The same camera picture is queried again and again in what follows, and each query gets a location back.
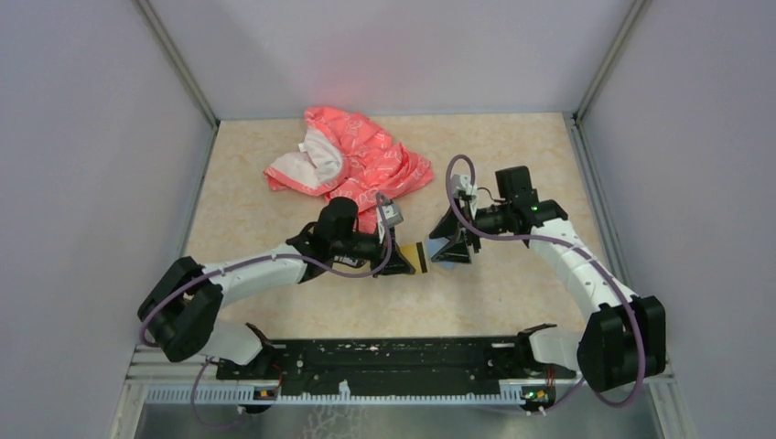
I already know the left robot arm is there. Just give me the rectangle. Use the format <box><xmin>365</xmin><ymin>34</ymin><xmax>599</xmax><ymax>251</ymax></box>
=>
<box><xmin>137</xmin><ymin>195</ymin><xmax>415</xmax><ymax>379</ymax></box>

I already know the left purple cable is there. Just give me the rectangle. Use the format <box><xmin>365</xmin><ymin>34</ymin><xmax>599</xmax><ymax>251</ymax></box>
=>
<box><xmin>138</xmin><ymin>192</ymin><xmax>394</xmax><ymax>432</ymax></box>

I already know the white slotted cable duct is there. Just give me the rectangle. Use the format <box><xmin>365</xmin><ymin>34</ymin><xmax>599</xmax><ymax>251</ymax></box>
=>
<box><xmin>145</xmin><ymin>385</ymin><xmax>526</xmax><ymax>406</ymax></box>

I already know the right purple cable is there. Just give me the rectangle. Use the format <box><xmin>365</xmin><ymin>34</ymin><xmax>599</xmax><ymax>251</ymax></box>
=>
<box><xmin>445</xmin><ymin>155</ymin><xmax>648</xmax><ymax>414</ymax></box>

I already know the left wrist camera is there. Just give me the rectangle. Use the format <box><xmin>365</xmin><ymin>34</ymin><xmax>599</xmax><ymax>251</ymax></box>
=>
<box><xmin>376</xmin><ymin>201</ymin><xmax>404</xmax><ymax>241</ymax></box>

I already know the purple cable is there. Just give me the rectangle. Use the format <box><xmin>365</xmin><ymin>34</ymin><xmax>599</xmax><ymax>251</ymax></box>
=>
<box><xmin>445</xmin><ymin>155</ymin><xmax>648</xmax><ymax>414</ymax></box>
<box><xmin>138</xmin><ymin>192</ymin><xmax>394</xmax><ymax>432</ymax></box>

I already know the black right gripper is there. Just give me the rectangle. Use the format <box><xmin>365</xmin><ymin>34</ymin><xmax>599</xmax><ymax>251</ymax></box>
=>
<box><xmin>429</xmin><ymin>196</ymin><xmax>512</xmax><ymax>264</ymax></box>

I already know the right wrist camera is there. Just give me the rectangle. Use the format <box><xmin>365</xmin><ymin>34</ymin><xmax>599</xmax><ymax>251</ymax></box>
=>
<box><xmin>450</xmin><ymin>174</ymin><xmax>479</xmax><ymax>215</ymax></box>

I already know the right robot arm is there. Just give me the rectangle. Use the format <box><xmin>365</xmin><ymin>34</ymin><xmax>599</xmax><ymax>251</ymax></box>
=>
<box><xmin>429</xmin><ymin>166</ymin><xmax>667</xmax><ymax>392</ymax></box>

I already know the pink patterned cloth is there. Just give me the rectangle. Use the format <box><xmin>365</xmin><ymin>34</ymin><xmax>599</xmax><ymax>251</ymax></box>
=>
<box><xmin>264</xmin><ymin>106</ymin><xmax>434</xmax><ymax>232</ymax></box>

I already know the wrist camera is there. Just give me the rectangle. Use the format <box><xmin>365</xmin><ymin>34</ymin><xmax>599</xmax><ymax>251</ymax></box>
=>
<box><xmin>450</xmin><ymin>174</ymin><xmax>479</xmax><ymax>215</ymax></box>
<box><xmin>376</xmin><ymin>201</ymin><xmax>404</xmax><ymax>241</ymax></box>

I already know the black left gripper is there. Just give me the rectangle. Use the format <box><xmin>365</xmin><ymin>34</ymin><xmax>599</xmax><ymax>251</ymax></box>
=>
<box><xmin>332</xmin><ymin>221</ymin><xmax>415</xmax><ymax>278</ymax></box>

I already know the beige blue card holder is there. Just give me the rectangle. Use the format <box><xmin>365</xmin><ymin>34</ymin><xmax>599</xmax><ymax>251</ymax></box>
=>
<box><xmin>425</xmin><ymin>238</ymin><xmax>472</xmax><ymax>270</ymax></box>

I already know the gold black-stripe credit card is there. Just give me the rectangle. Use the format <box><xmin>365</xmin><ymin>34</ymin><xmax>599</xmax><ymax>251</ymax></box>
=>
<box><xmin>399</xmin><ymin>241</ymin><xmax>428</xmax><ymax>274</ymax></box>

